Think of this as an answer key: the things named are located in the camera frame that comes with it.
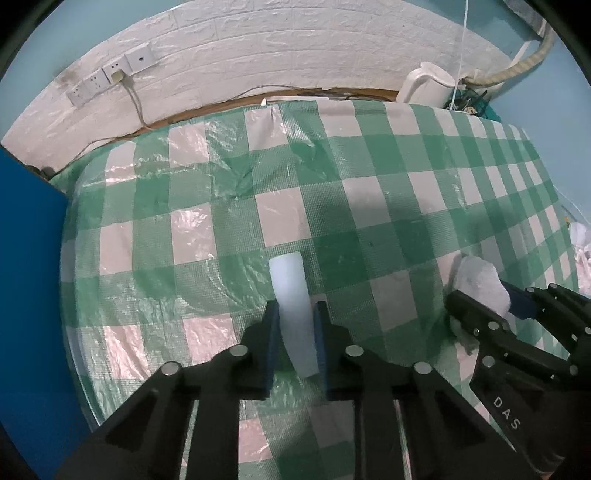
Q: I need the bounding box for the wrapped beige hose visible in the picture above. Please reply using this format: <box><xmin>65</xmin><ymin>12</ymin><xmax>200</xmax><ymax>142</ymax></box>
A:
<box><xmin>464</xmin><ymin>21</ymin><xmax>557</xmax><ymax>86</ymax></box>

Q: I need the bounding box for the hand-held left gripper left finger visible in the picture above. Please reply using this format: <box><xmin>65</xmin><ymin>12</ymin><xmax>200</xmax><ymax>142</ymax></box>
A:
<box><xmin>54</xmin><ymin>300</ymin><xmax>282</xmax><ymax>480</ymax></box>

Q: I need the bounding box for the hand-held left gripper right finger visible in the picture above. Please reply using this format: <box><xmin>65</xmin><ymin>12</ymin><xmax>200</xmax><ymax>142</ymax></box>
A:
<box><xmin>313</xmin><ymin>301</ymin><xmax>520</xmax><ymax>480</ymax></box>

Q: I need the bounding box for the teal basket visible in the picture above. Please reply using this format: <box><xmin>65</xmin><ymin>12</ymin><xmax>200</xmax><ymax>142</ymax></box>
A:
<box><xmin>445</xmin><ymin>88</ymin><xmax>502</xmax><ymax>121</ymax></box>

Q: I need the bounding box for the white sock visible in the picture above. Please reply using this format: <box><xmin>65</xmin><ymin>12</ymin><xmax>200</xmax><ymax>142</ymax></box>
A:
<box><xmin>445</xmin><ymin>256</ymin><xmax>513</xmax><ymax>356</ymax></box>

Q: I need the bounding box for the green checkered tablecloth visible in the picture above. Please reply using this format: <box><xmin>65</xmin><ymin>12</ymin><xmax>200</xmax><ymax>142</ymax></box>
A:
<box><xmin>48</xmin><ymin>99</ymin><xmax>591</xmax><ymax>480</ymax></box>

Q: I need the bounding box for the grey power cable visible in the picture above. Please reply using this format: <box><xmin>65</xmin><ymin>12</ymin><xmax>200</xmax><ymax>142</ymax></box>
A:
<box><xmin>74</xmin><ymin>69</ymin><xmax>324</xmax><ymax>158</ymax></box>

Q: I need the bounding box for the white wall socket with plug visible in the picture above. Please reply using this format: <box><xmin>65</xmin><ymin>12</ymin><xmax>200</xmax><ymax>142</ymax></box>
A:
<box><xmin>102</xmin><ymin>62</ymin><xmax>131</xmax><ymax>87</ymax></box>

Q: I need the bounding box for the cardboard box with blue edges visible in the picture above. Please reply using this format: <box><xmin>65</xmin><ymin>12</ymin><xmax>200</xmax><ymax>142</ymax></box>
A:
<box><xmin>0</xmin><ymin>145</ymin><xmax>100</xmax><ymax>480</ymax></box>

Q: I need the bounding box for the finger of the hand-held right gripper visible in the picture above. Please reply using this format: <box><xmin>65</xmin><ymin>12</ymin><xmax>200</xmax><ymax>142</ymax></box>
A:
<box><xmin>501</xmin><ymin>279</ymin><xmax>591</xmax><ymax>356</ymax></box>
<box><xmin>445</xmin><ymin>290</ymin><xmax>578</xmax><ymax>377</ymax></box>

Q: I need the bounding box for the white electric kettle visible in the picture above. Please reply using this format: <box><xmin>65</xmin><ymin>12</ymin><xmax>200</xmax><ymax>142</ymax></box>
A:
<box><xmin>397</xmin><ymin>62</ymin><xmax>457</xmax><ymax>109</ymax></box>

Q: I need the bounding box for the white string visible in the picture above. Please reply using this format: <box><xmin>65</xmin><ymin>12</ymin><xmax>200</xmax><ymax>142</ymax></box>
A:
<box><xmin>450</xmin><ymin>0</ymin><xmax>469</xmax><ymax>112</ymax></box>

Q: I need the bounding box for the white crumpled plastic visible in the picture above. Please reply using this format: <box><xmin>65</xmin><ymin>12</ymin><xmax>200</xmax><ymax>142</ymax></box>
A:
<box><xmin>570</xmin><ymin>222</ymin><xmax>591</xmax><ymax>296</ymax></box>

